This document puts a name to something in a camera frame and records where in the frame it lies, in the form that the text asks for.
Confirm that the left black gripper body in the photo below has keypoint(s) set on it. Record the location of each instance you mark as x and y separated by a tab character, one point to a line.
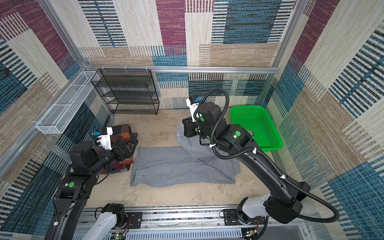
120	157

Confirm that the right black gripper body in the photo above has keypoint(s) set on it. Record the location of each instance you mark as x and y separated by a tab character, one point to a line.
195	129

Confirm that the grey long sleeve shirt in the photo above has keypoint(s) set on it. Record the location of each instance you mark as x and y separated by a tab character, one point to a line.
188	163

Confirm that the green plastic basket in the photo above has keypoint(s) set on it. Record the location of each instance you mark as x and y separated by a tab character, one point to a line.
256	120

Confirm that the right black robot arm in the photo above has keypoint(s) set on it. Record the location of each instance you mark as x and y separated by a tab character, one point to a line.
283	203

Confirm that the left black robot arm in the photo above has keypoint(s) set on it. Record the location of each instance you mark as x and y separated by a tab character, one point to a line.
74	190

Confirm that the folded plaid flannel shirt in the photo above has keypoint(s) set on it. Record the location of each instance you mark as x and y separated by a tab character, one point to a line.
122	133

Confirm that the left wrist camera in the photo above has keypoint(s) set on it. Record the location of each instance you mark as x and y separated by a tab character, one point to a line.
103	137

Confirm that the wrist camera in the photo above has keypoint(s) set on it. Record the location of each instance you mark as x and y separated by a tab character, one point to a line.
192	103
103	137

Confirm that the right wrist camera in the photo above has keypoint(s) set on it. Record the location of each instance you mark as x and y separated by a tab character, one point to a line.
192	103

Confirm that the black wire shelf rack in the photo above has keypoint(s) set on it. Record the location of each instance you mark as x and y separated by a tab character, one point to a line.
127	91

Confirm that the aluminium back rail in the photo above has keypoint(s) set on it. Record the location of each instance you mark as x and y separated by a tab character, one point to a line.
191	69

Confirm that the aluminium rail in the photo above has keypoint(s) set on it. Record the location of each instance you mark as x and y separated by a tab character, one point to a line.
177	218
191	69

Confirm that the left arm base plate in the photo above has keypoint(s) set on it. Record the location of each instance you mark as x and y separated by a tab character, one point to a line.
134	220

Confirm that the white wire mesh tray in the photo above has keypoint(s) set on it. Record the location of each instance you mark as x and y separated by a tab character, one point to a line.
59	116

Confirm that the aluminium front rail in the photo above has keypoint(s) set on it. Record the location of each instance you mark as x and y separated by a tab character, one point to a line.
177	218

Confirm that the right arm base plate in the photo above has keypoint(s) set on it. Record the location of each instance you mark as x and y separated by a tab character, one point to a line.
230	218

